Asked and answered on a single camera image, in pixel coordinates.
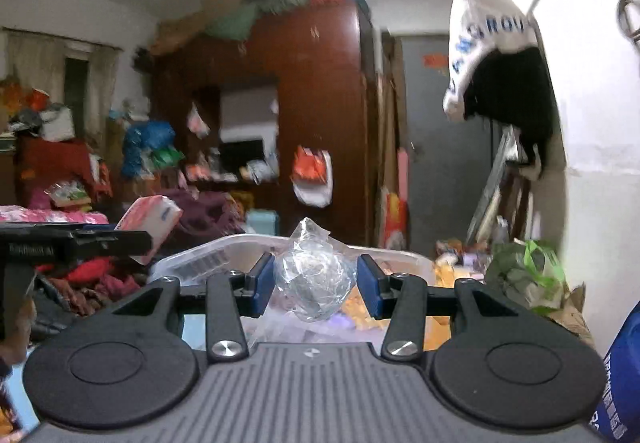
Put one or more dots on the red orange bag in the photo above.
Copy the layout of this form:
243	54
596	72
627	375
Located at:
395	220

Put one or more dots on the grey door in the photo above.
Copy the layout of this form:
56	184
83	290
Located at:
440	148

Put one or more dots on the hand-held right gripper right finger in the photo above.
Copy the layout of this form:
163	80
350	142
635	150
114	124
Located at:
369	288

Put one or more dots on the brown paper bag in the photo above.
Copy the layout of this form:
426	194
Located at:
572	318

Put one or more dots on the clear plastic ball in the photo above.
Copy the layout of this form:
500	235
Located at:
312	273

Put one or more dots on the maroon clothes pile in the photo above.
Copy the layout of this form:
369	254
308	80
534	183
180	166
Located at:
210	213

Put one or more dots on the blue fabric bag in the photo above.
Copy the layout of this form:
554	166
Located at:
622	373

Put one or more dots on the teal container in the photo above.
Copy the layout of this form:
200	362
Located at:
262	223

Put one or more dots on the person's left hand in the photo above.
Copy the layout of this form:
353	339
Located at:
20	333

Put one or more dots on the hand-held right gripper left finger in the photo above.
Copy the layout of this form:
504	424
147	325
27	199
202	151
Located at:
264	285

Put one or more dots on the green cloth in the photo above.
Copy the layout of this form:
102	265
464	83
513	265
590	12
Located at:
240	20

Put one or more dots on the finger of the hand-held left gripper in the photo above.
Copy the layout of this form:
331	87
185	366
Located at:
115	245

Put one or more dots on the blue plastic bag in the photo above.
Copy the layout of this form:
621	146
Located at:
147	143

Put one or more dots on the beige curtain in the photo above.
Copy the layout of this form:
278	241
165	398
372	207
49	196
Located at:
40	68

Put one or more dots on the pink white packet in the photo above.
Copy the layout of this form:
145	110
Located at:
152	218

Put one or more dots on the brown wooden wardrobe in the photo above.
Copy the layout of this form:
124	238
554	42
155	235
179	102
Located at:
320	88

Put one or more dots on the orange white plastic bag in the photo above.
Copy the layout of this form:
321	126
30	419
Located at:
312	173

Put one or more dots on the metal frame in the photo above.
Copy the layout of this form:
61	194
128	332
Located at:
495	193

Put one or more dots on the pink floral blanket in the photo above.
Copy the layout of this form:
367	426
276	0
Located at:
45	214

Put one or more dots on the green plastic bag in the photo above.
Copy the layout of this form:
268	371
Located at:
525	273

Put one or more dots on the black garment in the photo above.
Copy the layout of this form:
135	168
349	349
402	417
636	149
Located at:
515	93

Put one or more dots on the small pink white bag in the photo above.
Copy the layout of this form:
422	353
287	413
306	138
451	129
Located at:
197	123

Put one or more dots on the white plastic basket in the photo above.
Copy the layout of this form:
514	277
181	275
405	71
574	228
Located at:
210	253

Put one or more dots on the wooden planks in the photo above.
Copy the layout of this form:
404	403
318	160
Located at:
387	123

